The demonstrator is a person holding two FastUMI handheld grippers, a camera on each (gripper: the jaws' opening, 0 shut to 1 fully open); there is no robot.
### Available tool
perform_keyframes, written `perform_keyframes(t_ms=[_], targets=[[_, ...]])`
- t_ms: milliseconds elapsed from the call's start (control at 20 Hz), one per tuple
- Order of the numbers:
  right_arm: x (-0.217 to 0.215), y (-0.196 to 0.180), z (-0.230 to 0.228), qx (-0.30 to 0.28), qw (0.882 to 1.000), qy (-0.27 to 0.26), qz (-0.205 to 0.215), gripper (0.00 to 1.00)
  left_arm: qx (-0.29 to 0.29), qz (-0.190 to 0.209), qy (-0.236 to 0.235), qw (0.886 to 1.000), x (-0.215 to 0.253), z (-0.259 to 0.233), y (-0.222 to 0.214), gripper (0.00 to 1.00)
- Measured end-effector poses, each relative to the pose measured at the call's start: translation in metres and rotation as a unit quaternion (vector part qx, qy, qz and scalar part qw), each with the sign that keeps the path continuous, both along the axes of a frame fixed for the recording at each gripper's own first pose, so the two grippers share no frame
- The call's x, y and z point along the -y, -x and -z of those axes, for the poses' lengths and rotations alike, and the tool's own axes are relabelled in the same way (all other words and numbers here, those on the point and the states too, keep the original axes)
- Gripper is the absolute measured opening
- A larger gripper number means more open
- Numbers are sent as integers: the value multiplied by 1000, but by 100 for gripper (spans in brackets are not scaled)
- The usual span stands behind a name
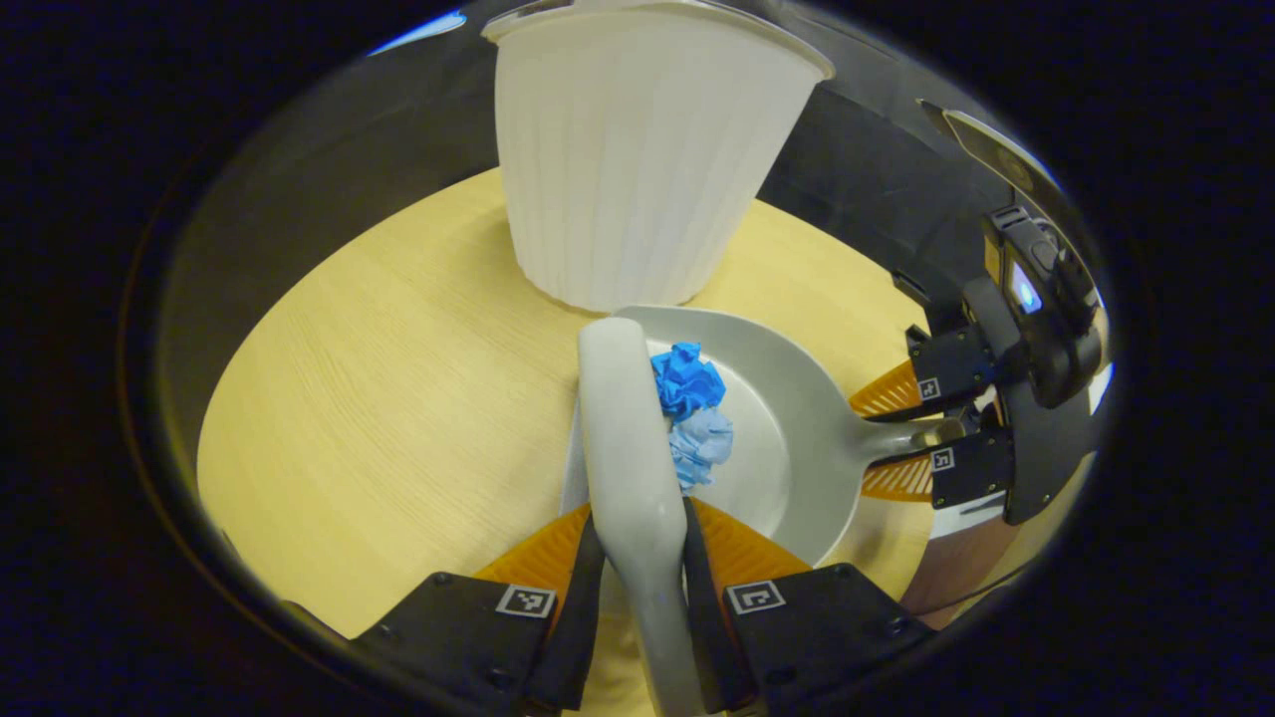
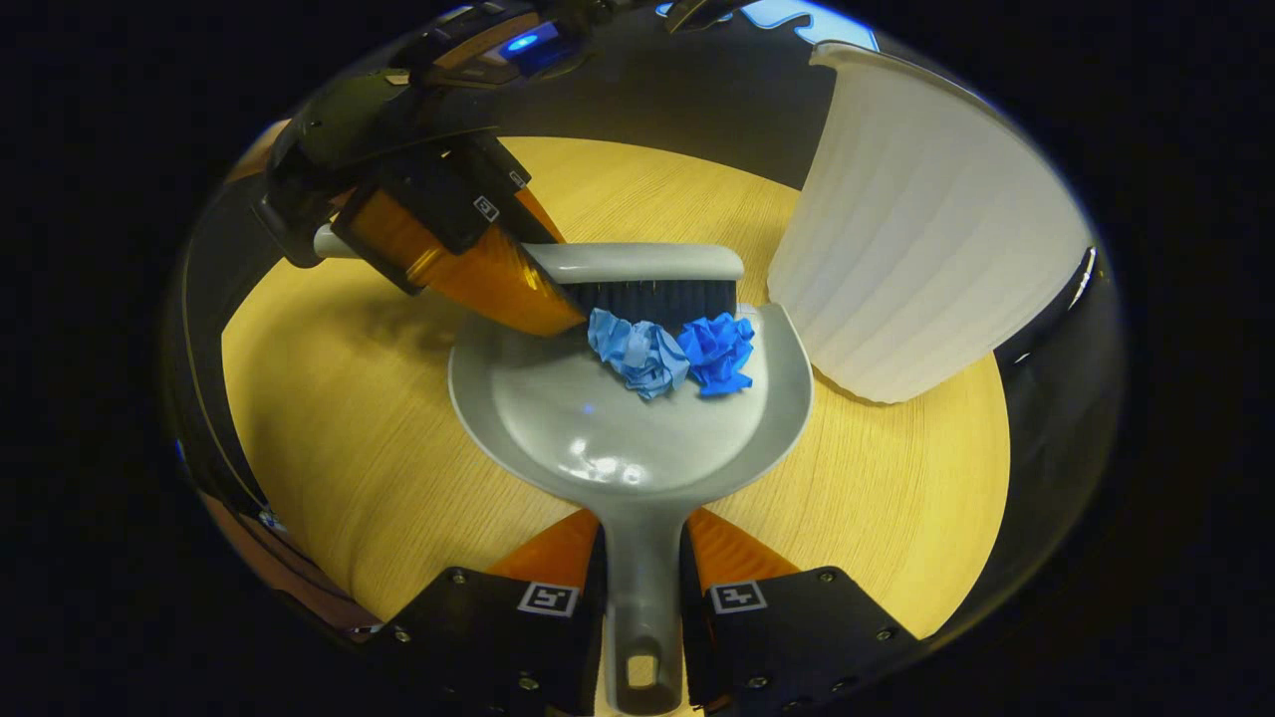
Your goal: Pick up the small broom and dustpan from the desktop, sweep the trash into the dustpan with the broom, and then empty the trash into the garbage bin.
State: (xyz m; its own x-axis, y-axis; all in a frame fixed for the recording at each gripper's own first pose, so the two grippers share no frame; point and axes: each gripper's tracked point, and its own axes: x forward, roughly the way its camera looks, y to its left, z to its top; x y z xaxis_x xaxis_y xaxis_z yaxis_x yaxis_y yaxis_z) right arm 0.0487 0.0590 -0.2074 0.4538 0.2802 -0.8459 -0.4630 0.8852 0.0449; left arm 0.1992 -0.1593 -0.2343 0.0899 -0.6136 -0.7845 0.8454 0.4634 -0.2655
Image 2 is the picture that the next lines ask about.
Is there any white ribbed garbage bin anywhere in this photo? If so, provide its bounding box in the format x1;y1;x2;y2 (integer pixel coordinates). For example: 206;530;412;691
767;40;1097;405

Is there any small grey broom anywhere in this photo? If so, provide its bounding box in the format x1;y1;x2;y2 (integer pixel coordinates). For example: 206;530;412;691
313;223;746;335

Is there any grey plastic dustpan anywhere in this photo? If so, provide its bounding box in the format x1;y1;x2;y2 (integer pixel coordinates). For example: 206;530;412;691
448;302;815;716

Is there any light wooden desktop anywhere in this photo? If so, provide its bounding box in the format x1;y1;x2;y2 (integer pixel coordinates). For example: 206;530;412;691
221;136;1012;643

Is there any light blue paper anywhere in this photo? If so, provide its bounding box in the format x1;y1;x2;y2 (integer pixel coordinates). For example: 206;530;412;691
586;308;691;401

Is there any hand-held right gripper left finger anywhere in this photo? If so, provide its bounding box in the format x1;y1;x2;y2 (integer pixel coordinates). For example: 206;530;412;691
364;508;609;717

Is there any dark blue paper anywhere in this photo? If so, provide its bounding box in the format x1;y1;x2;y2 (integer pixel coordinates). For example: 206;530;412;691
677;312;756;398

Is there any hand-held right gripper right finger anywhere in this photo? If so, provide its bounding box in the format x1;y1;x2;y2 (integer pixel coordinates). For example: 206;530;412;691
680;506;922;716

